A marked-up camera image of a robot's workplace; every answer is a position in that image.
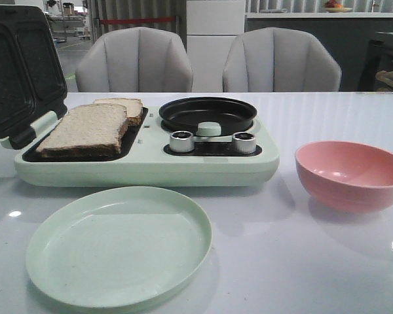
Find fruit plate on counter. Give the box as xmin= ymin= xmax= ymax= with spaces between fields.
xmin=323 ymin=0 xmax=352 ymax=13

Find left silver control knob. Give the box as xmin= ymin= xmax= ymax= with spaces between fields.
xmin=169 ymin=130 xmax=195 ymax=153

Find breakfast maker hinged lid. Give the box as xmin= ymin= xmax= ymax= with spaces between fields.
xmin=0 ymin=5 xmax=67 ymax=149

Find round black frying pan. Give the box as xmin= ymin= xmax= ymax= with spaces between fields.
xmin=159 ymin=97 xmax=257 ymax=136

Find right silver control knob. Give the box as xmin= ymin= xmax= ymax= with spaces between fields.
xmin=231 ymin=131 xmax=257 ymax=154

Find pink bowl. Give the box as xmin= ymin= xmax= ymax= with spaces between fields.
xmin=295 ymin=141 xmax=393 ymax=213

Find grey kitchen counter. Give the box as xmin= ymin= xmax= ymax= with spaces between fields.
xmin=246 ymin=13 xmax=393 ymax=92

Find bread slice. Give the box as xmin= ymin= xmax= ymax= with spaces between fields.
xmin=93 ymin=97 xmax=143 ymax=126
xmin=36 ymin=103 xmax=128 ymax=158

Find right grey upholstered chair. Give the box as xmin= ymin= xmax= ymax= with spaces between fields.
xmin=223 ymin=27 xmax=342 ymax=92

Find mint green breakfast maker base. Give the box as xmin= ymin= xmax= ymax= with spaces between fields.
xmin=14 ymin=107 xmax=279 ymax=187

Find white cabinet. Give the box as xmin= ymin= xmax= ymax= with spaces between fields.
xmin=186 ymin=1 xmax=246 ymax=92

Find mint green round plate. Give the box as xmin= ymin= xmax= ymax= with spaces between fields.
xmin=26 ymin=186 xmax=212 ymax=313

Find silver control knob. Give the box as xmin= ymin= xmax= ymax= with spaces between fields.
xmin=231 ymin=131 xmax=257 ymax=154
xmin=169 ymin=130 xmax=195 ymax=153

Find grey upholstered chair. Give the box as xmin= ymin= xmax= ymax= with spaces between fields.
xmin=75 ymin=27 xmax=193 ymax=92
xmin=223 ymin=27 xmax=342 ymax=92

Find red barrier belt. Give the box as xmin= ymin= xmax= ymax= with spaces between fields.
xmin=99 ymin=16 xmax=176 ymax=25

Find left grey upholstered chair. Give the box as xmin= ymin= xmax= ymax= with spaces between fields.
xmin=75 ymin=27 xmax=193 ymax=92

